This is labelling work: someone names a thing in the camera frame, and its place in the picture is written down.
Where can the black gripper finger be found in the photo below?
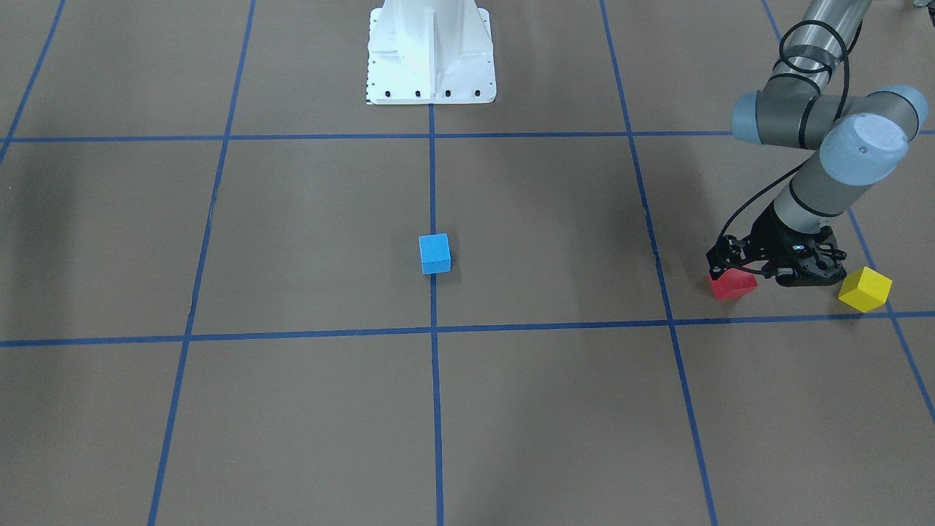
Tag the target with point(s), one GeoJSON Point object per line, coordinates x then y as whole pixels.
{"type": "Point", "coordinates": [727, 253]}

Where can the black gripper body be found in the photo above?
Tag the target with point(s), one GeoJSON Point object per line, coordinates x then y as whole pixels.
{"type": "Point", "coordinates": [764, 232]}

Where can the red foam cube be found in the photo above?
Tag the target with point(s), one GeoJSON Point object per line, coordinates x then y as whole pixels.
{"type": "Point", "coordinates": [732, 284]}

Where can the blue foam cube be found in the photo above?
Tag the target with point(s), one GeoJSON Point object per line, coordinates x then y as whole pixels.
{"type": "Point", "coordinates": [435, 253]}

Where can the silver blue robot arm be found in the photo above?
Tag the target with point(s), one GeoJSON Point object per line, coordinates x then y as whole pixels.
{"type": "Point", "coordinates": [853, 142]}

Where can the yellow foam cube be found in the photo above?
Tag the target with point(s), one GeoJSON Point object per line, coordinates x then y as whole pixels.
{"type": "Point", "coordinates": [865, 290]}

